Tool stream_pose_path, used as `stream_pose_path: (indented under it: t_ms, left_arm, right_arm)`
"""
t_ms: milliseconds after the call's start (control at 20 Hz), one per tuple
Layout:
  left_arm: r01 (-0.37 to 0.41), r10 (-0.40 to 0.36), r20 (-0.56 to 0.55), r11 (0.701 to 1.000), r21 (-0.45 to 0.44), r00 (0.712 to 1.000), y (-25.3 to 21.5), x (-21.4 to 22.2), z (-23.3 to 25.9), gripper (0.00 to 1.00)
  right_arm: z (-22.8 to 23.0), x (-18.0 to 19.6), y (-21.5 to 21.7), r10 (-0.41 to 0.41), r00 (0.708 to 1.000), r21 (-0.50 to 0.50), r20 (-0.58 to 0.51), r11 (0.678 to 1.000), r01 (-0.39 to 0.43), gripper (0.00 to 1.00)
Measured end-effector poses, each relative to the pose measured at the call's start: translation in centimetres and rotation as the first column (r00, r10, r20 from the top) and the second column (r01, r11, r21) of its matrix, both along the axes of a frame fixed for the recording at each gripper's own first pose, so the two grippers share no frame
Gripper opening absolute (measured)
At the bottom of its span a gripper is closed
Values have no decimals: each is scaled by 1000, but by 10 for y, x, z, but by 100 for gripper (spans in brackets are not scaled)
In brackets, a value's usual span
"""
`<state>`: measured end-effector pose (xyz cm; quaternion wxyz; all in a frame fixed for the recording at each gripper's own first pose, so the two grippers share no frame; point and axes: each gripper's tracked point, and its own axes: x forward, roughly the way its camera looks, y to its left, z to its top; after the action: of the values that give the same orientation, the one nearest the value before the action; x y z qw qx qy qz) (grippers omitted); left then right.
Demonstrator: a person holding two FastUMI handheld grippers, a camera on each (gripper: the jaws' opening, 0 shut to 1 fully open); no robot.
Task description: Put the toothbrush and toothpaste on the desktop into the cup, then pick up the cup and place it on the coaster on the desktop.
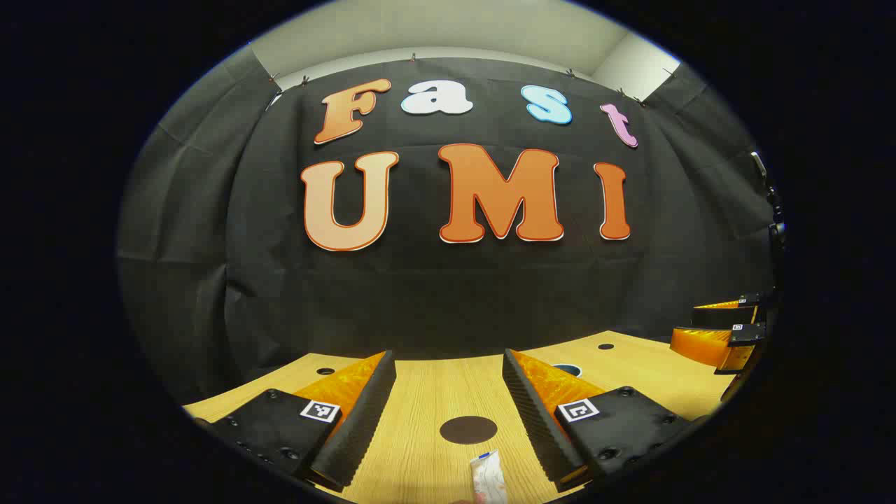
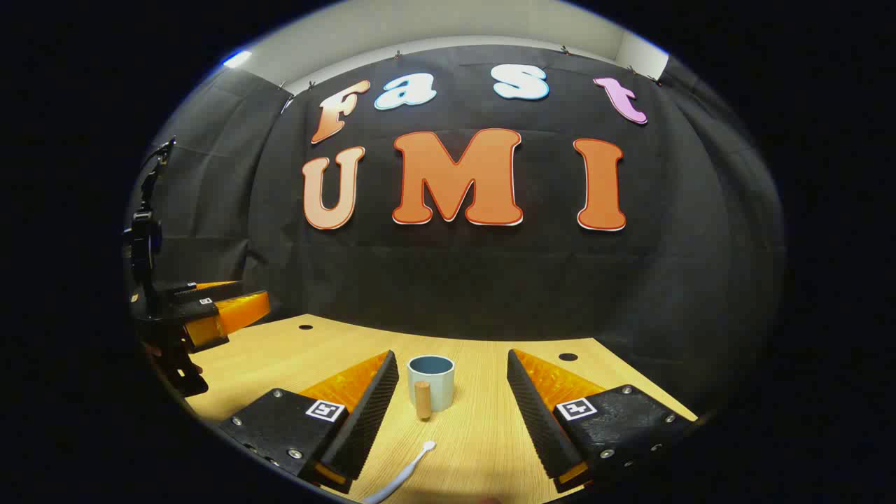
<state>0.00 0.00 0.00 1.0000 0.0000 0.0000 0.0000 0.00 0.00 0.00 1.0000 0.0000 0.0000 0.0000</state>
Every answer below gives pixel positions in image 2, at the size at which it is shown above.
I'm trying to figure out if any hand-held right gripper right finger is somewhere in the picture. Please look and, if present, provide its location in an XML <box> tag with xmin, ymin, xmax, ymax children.
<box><xmin>506</xmin><ymin>349</ymin><xmax>699</xmax><ymax>493</ymax></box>

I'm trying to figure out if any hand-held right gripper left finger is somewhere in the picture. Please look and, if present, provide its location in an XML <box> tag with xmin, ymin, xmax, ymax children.
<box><xmin>218</xmin><ymin>350</ymin><xmax>400</xmax><ymax>494</ymax></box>

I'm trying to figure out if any white toothbrush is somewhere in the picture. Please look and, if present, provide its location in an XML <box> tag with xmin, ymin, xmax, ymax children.
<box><xmin>360</xmin><ymin>440</ymin><xmax>437</xmax><ymax>504</ymax></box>

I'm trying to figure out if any pale green cup wooden handle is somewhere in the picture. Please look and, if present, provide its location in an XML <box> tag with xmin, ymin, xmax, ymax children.
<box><xmin>407</xmin><ymin>355</ymin><xmax>456</xmax><ymax>421</ymax></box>

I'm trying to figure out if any wooden desktop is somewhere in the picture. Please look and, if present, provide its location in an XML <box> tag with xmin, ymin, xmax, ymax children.
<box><xmin>183</xmin><ymin>314</ymin><xmax>699</xmax><ymax>504</ymax></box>

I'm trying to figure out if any black backdrop cloth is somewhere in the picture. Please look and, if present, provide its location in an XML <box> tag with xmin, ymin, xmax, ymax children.
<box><xmin>129</xmin><ymin>45</ymin><xmax>785</xmax><ymax>421</ymax></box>

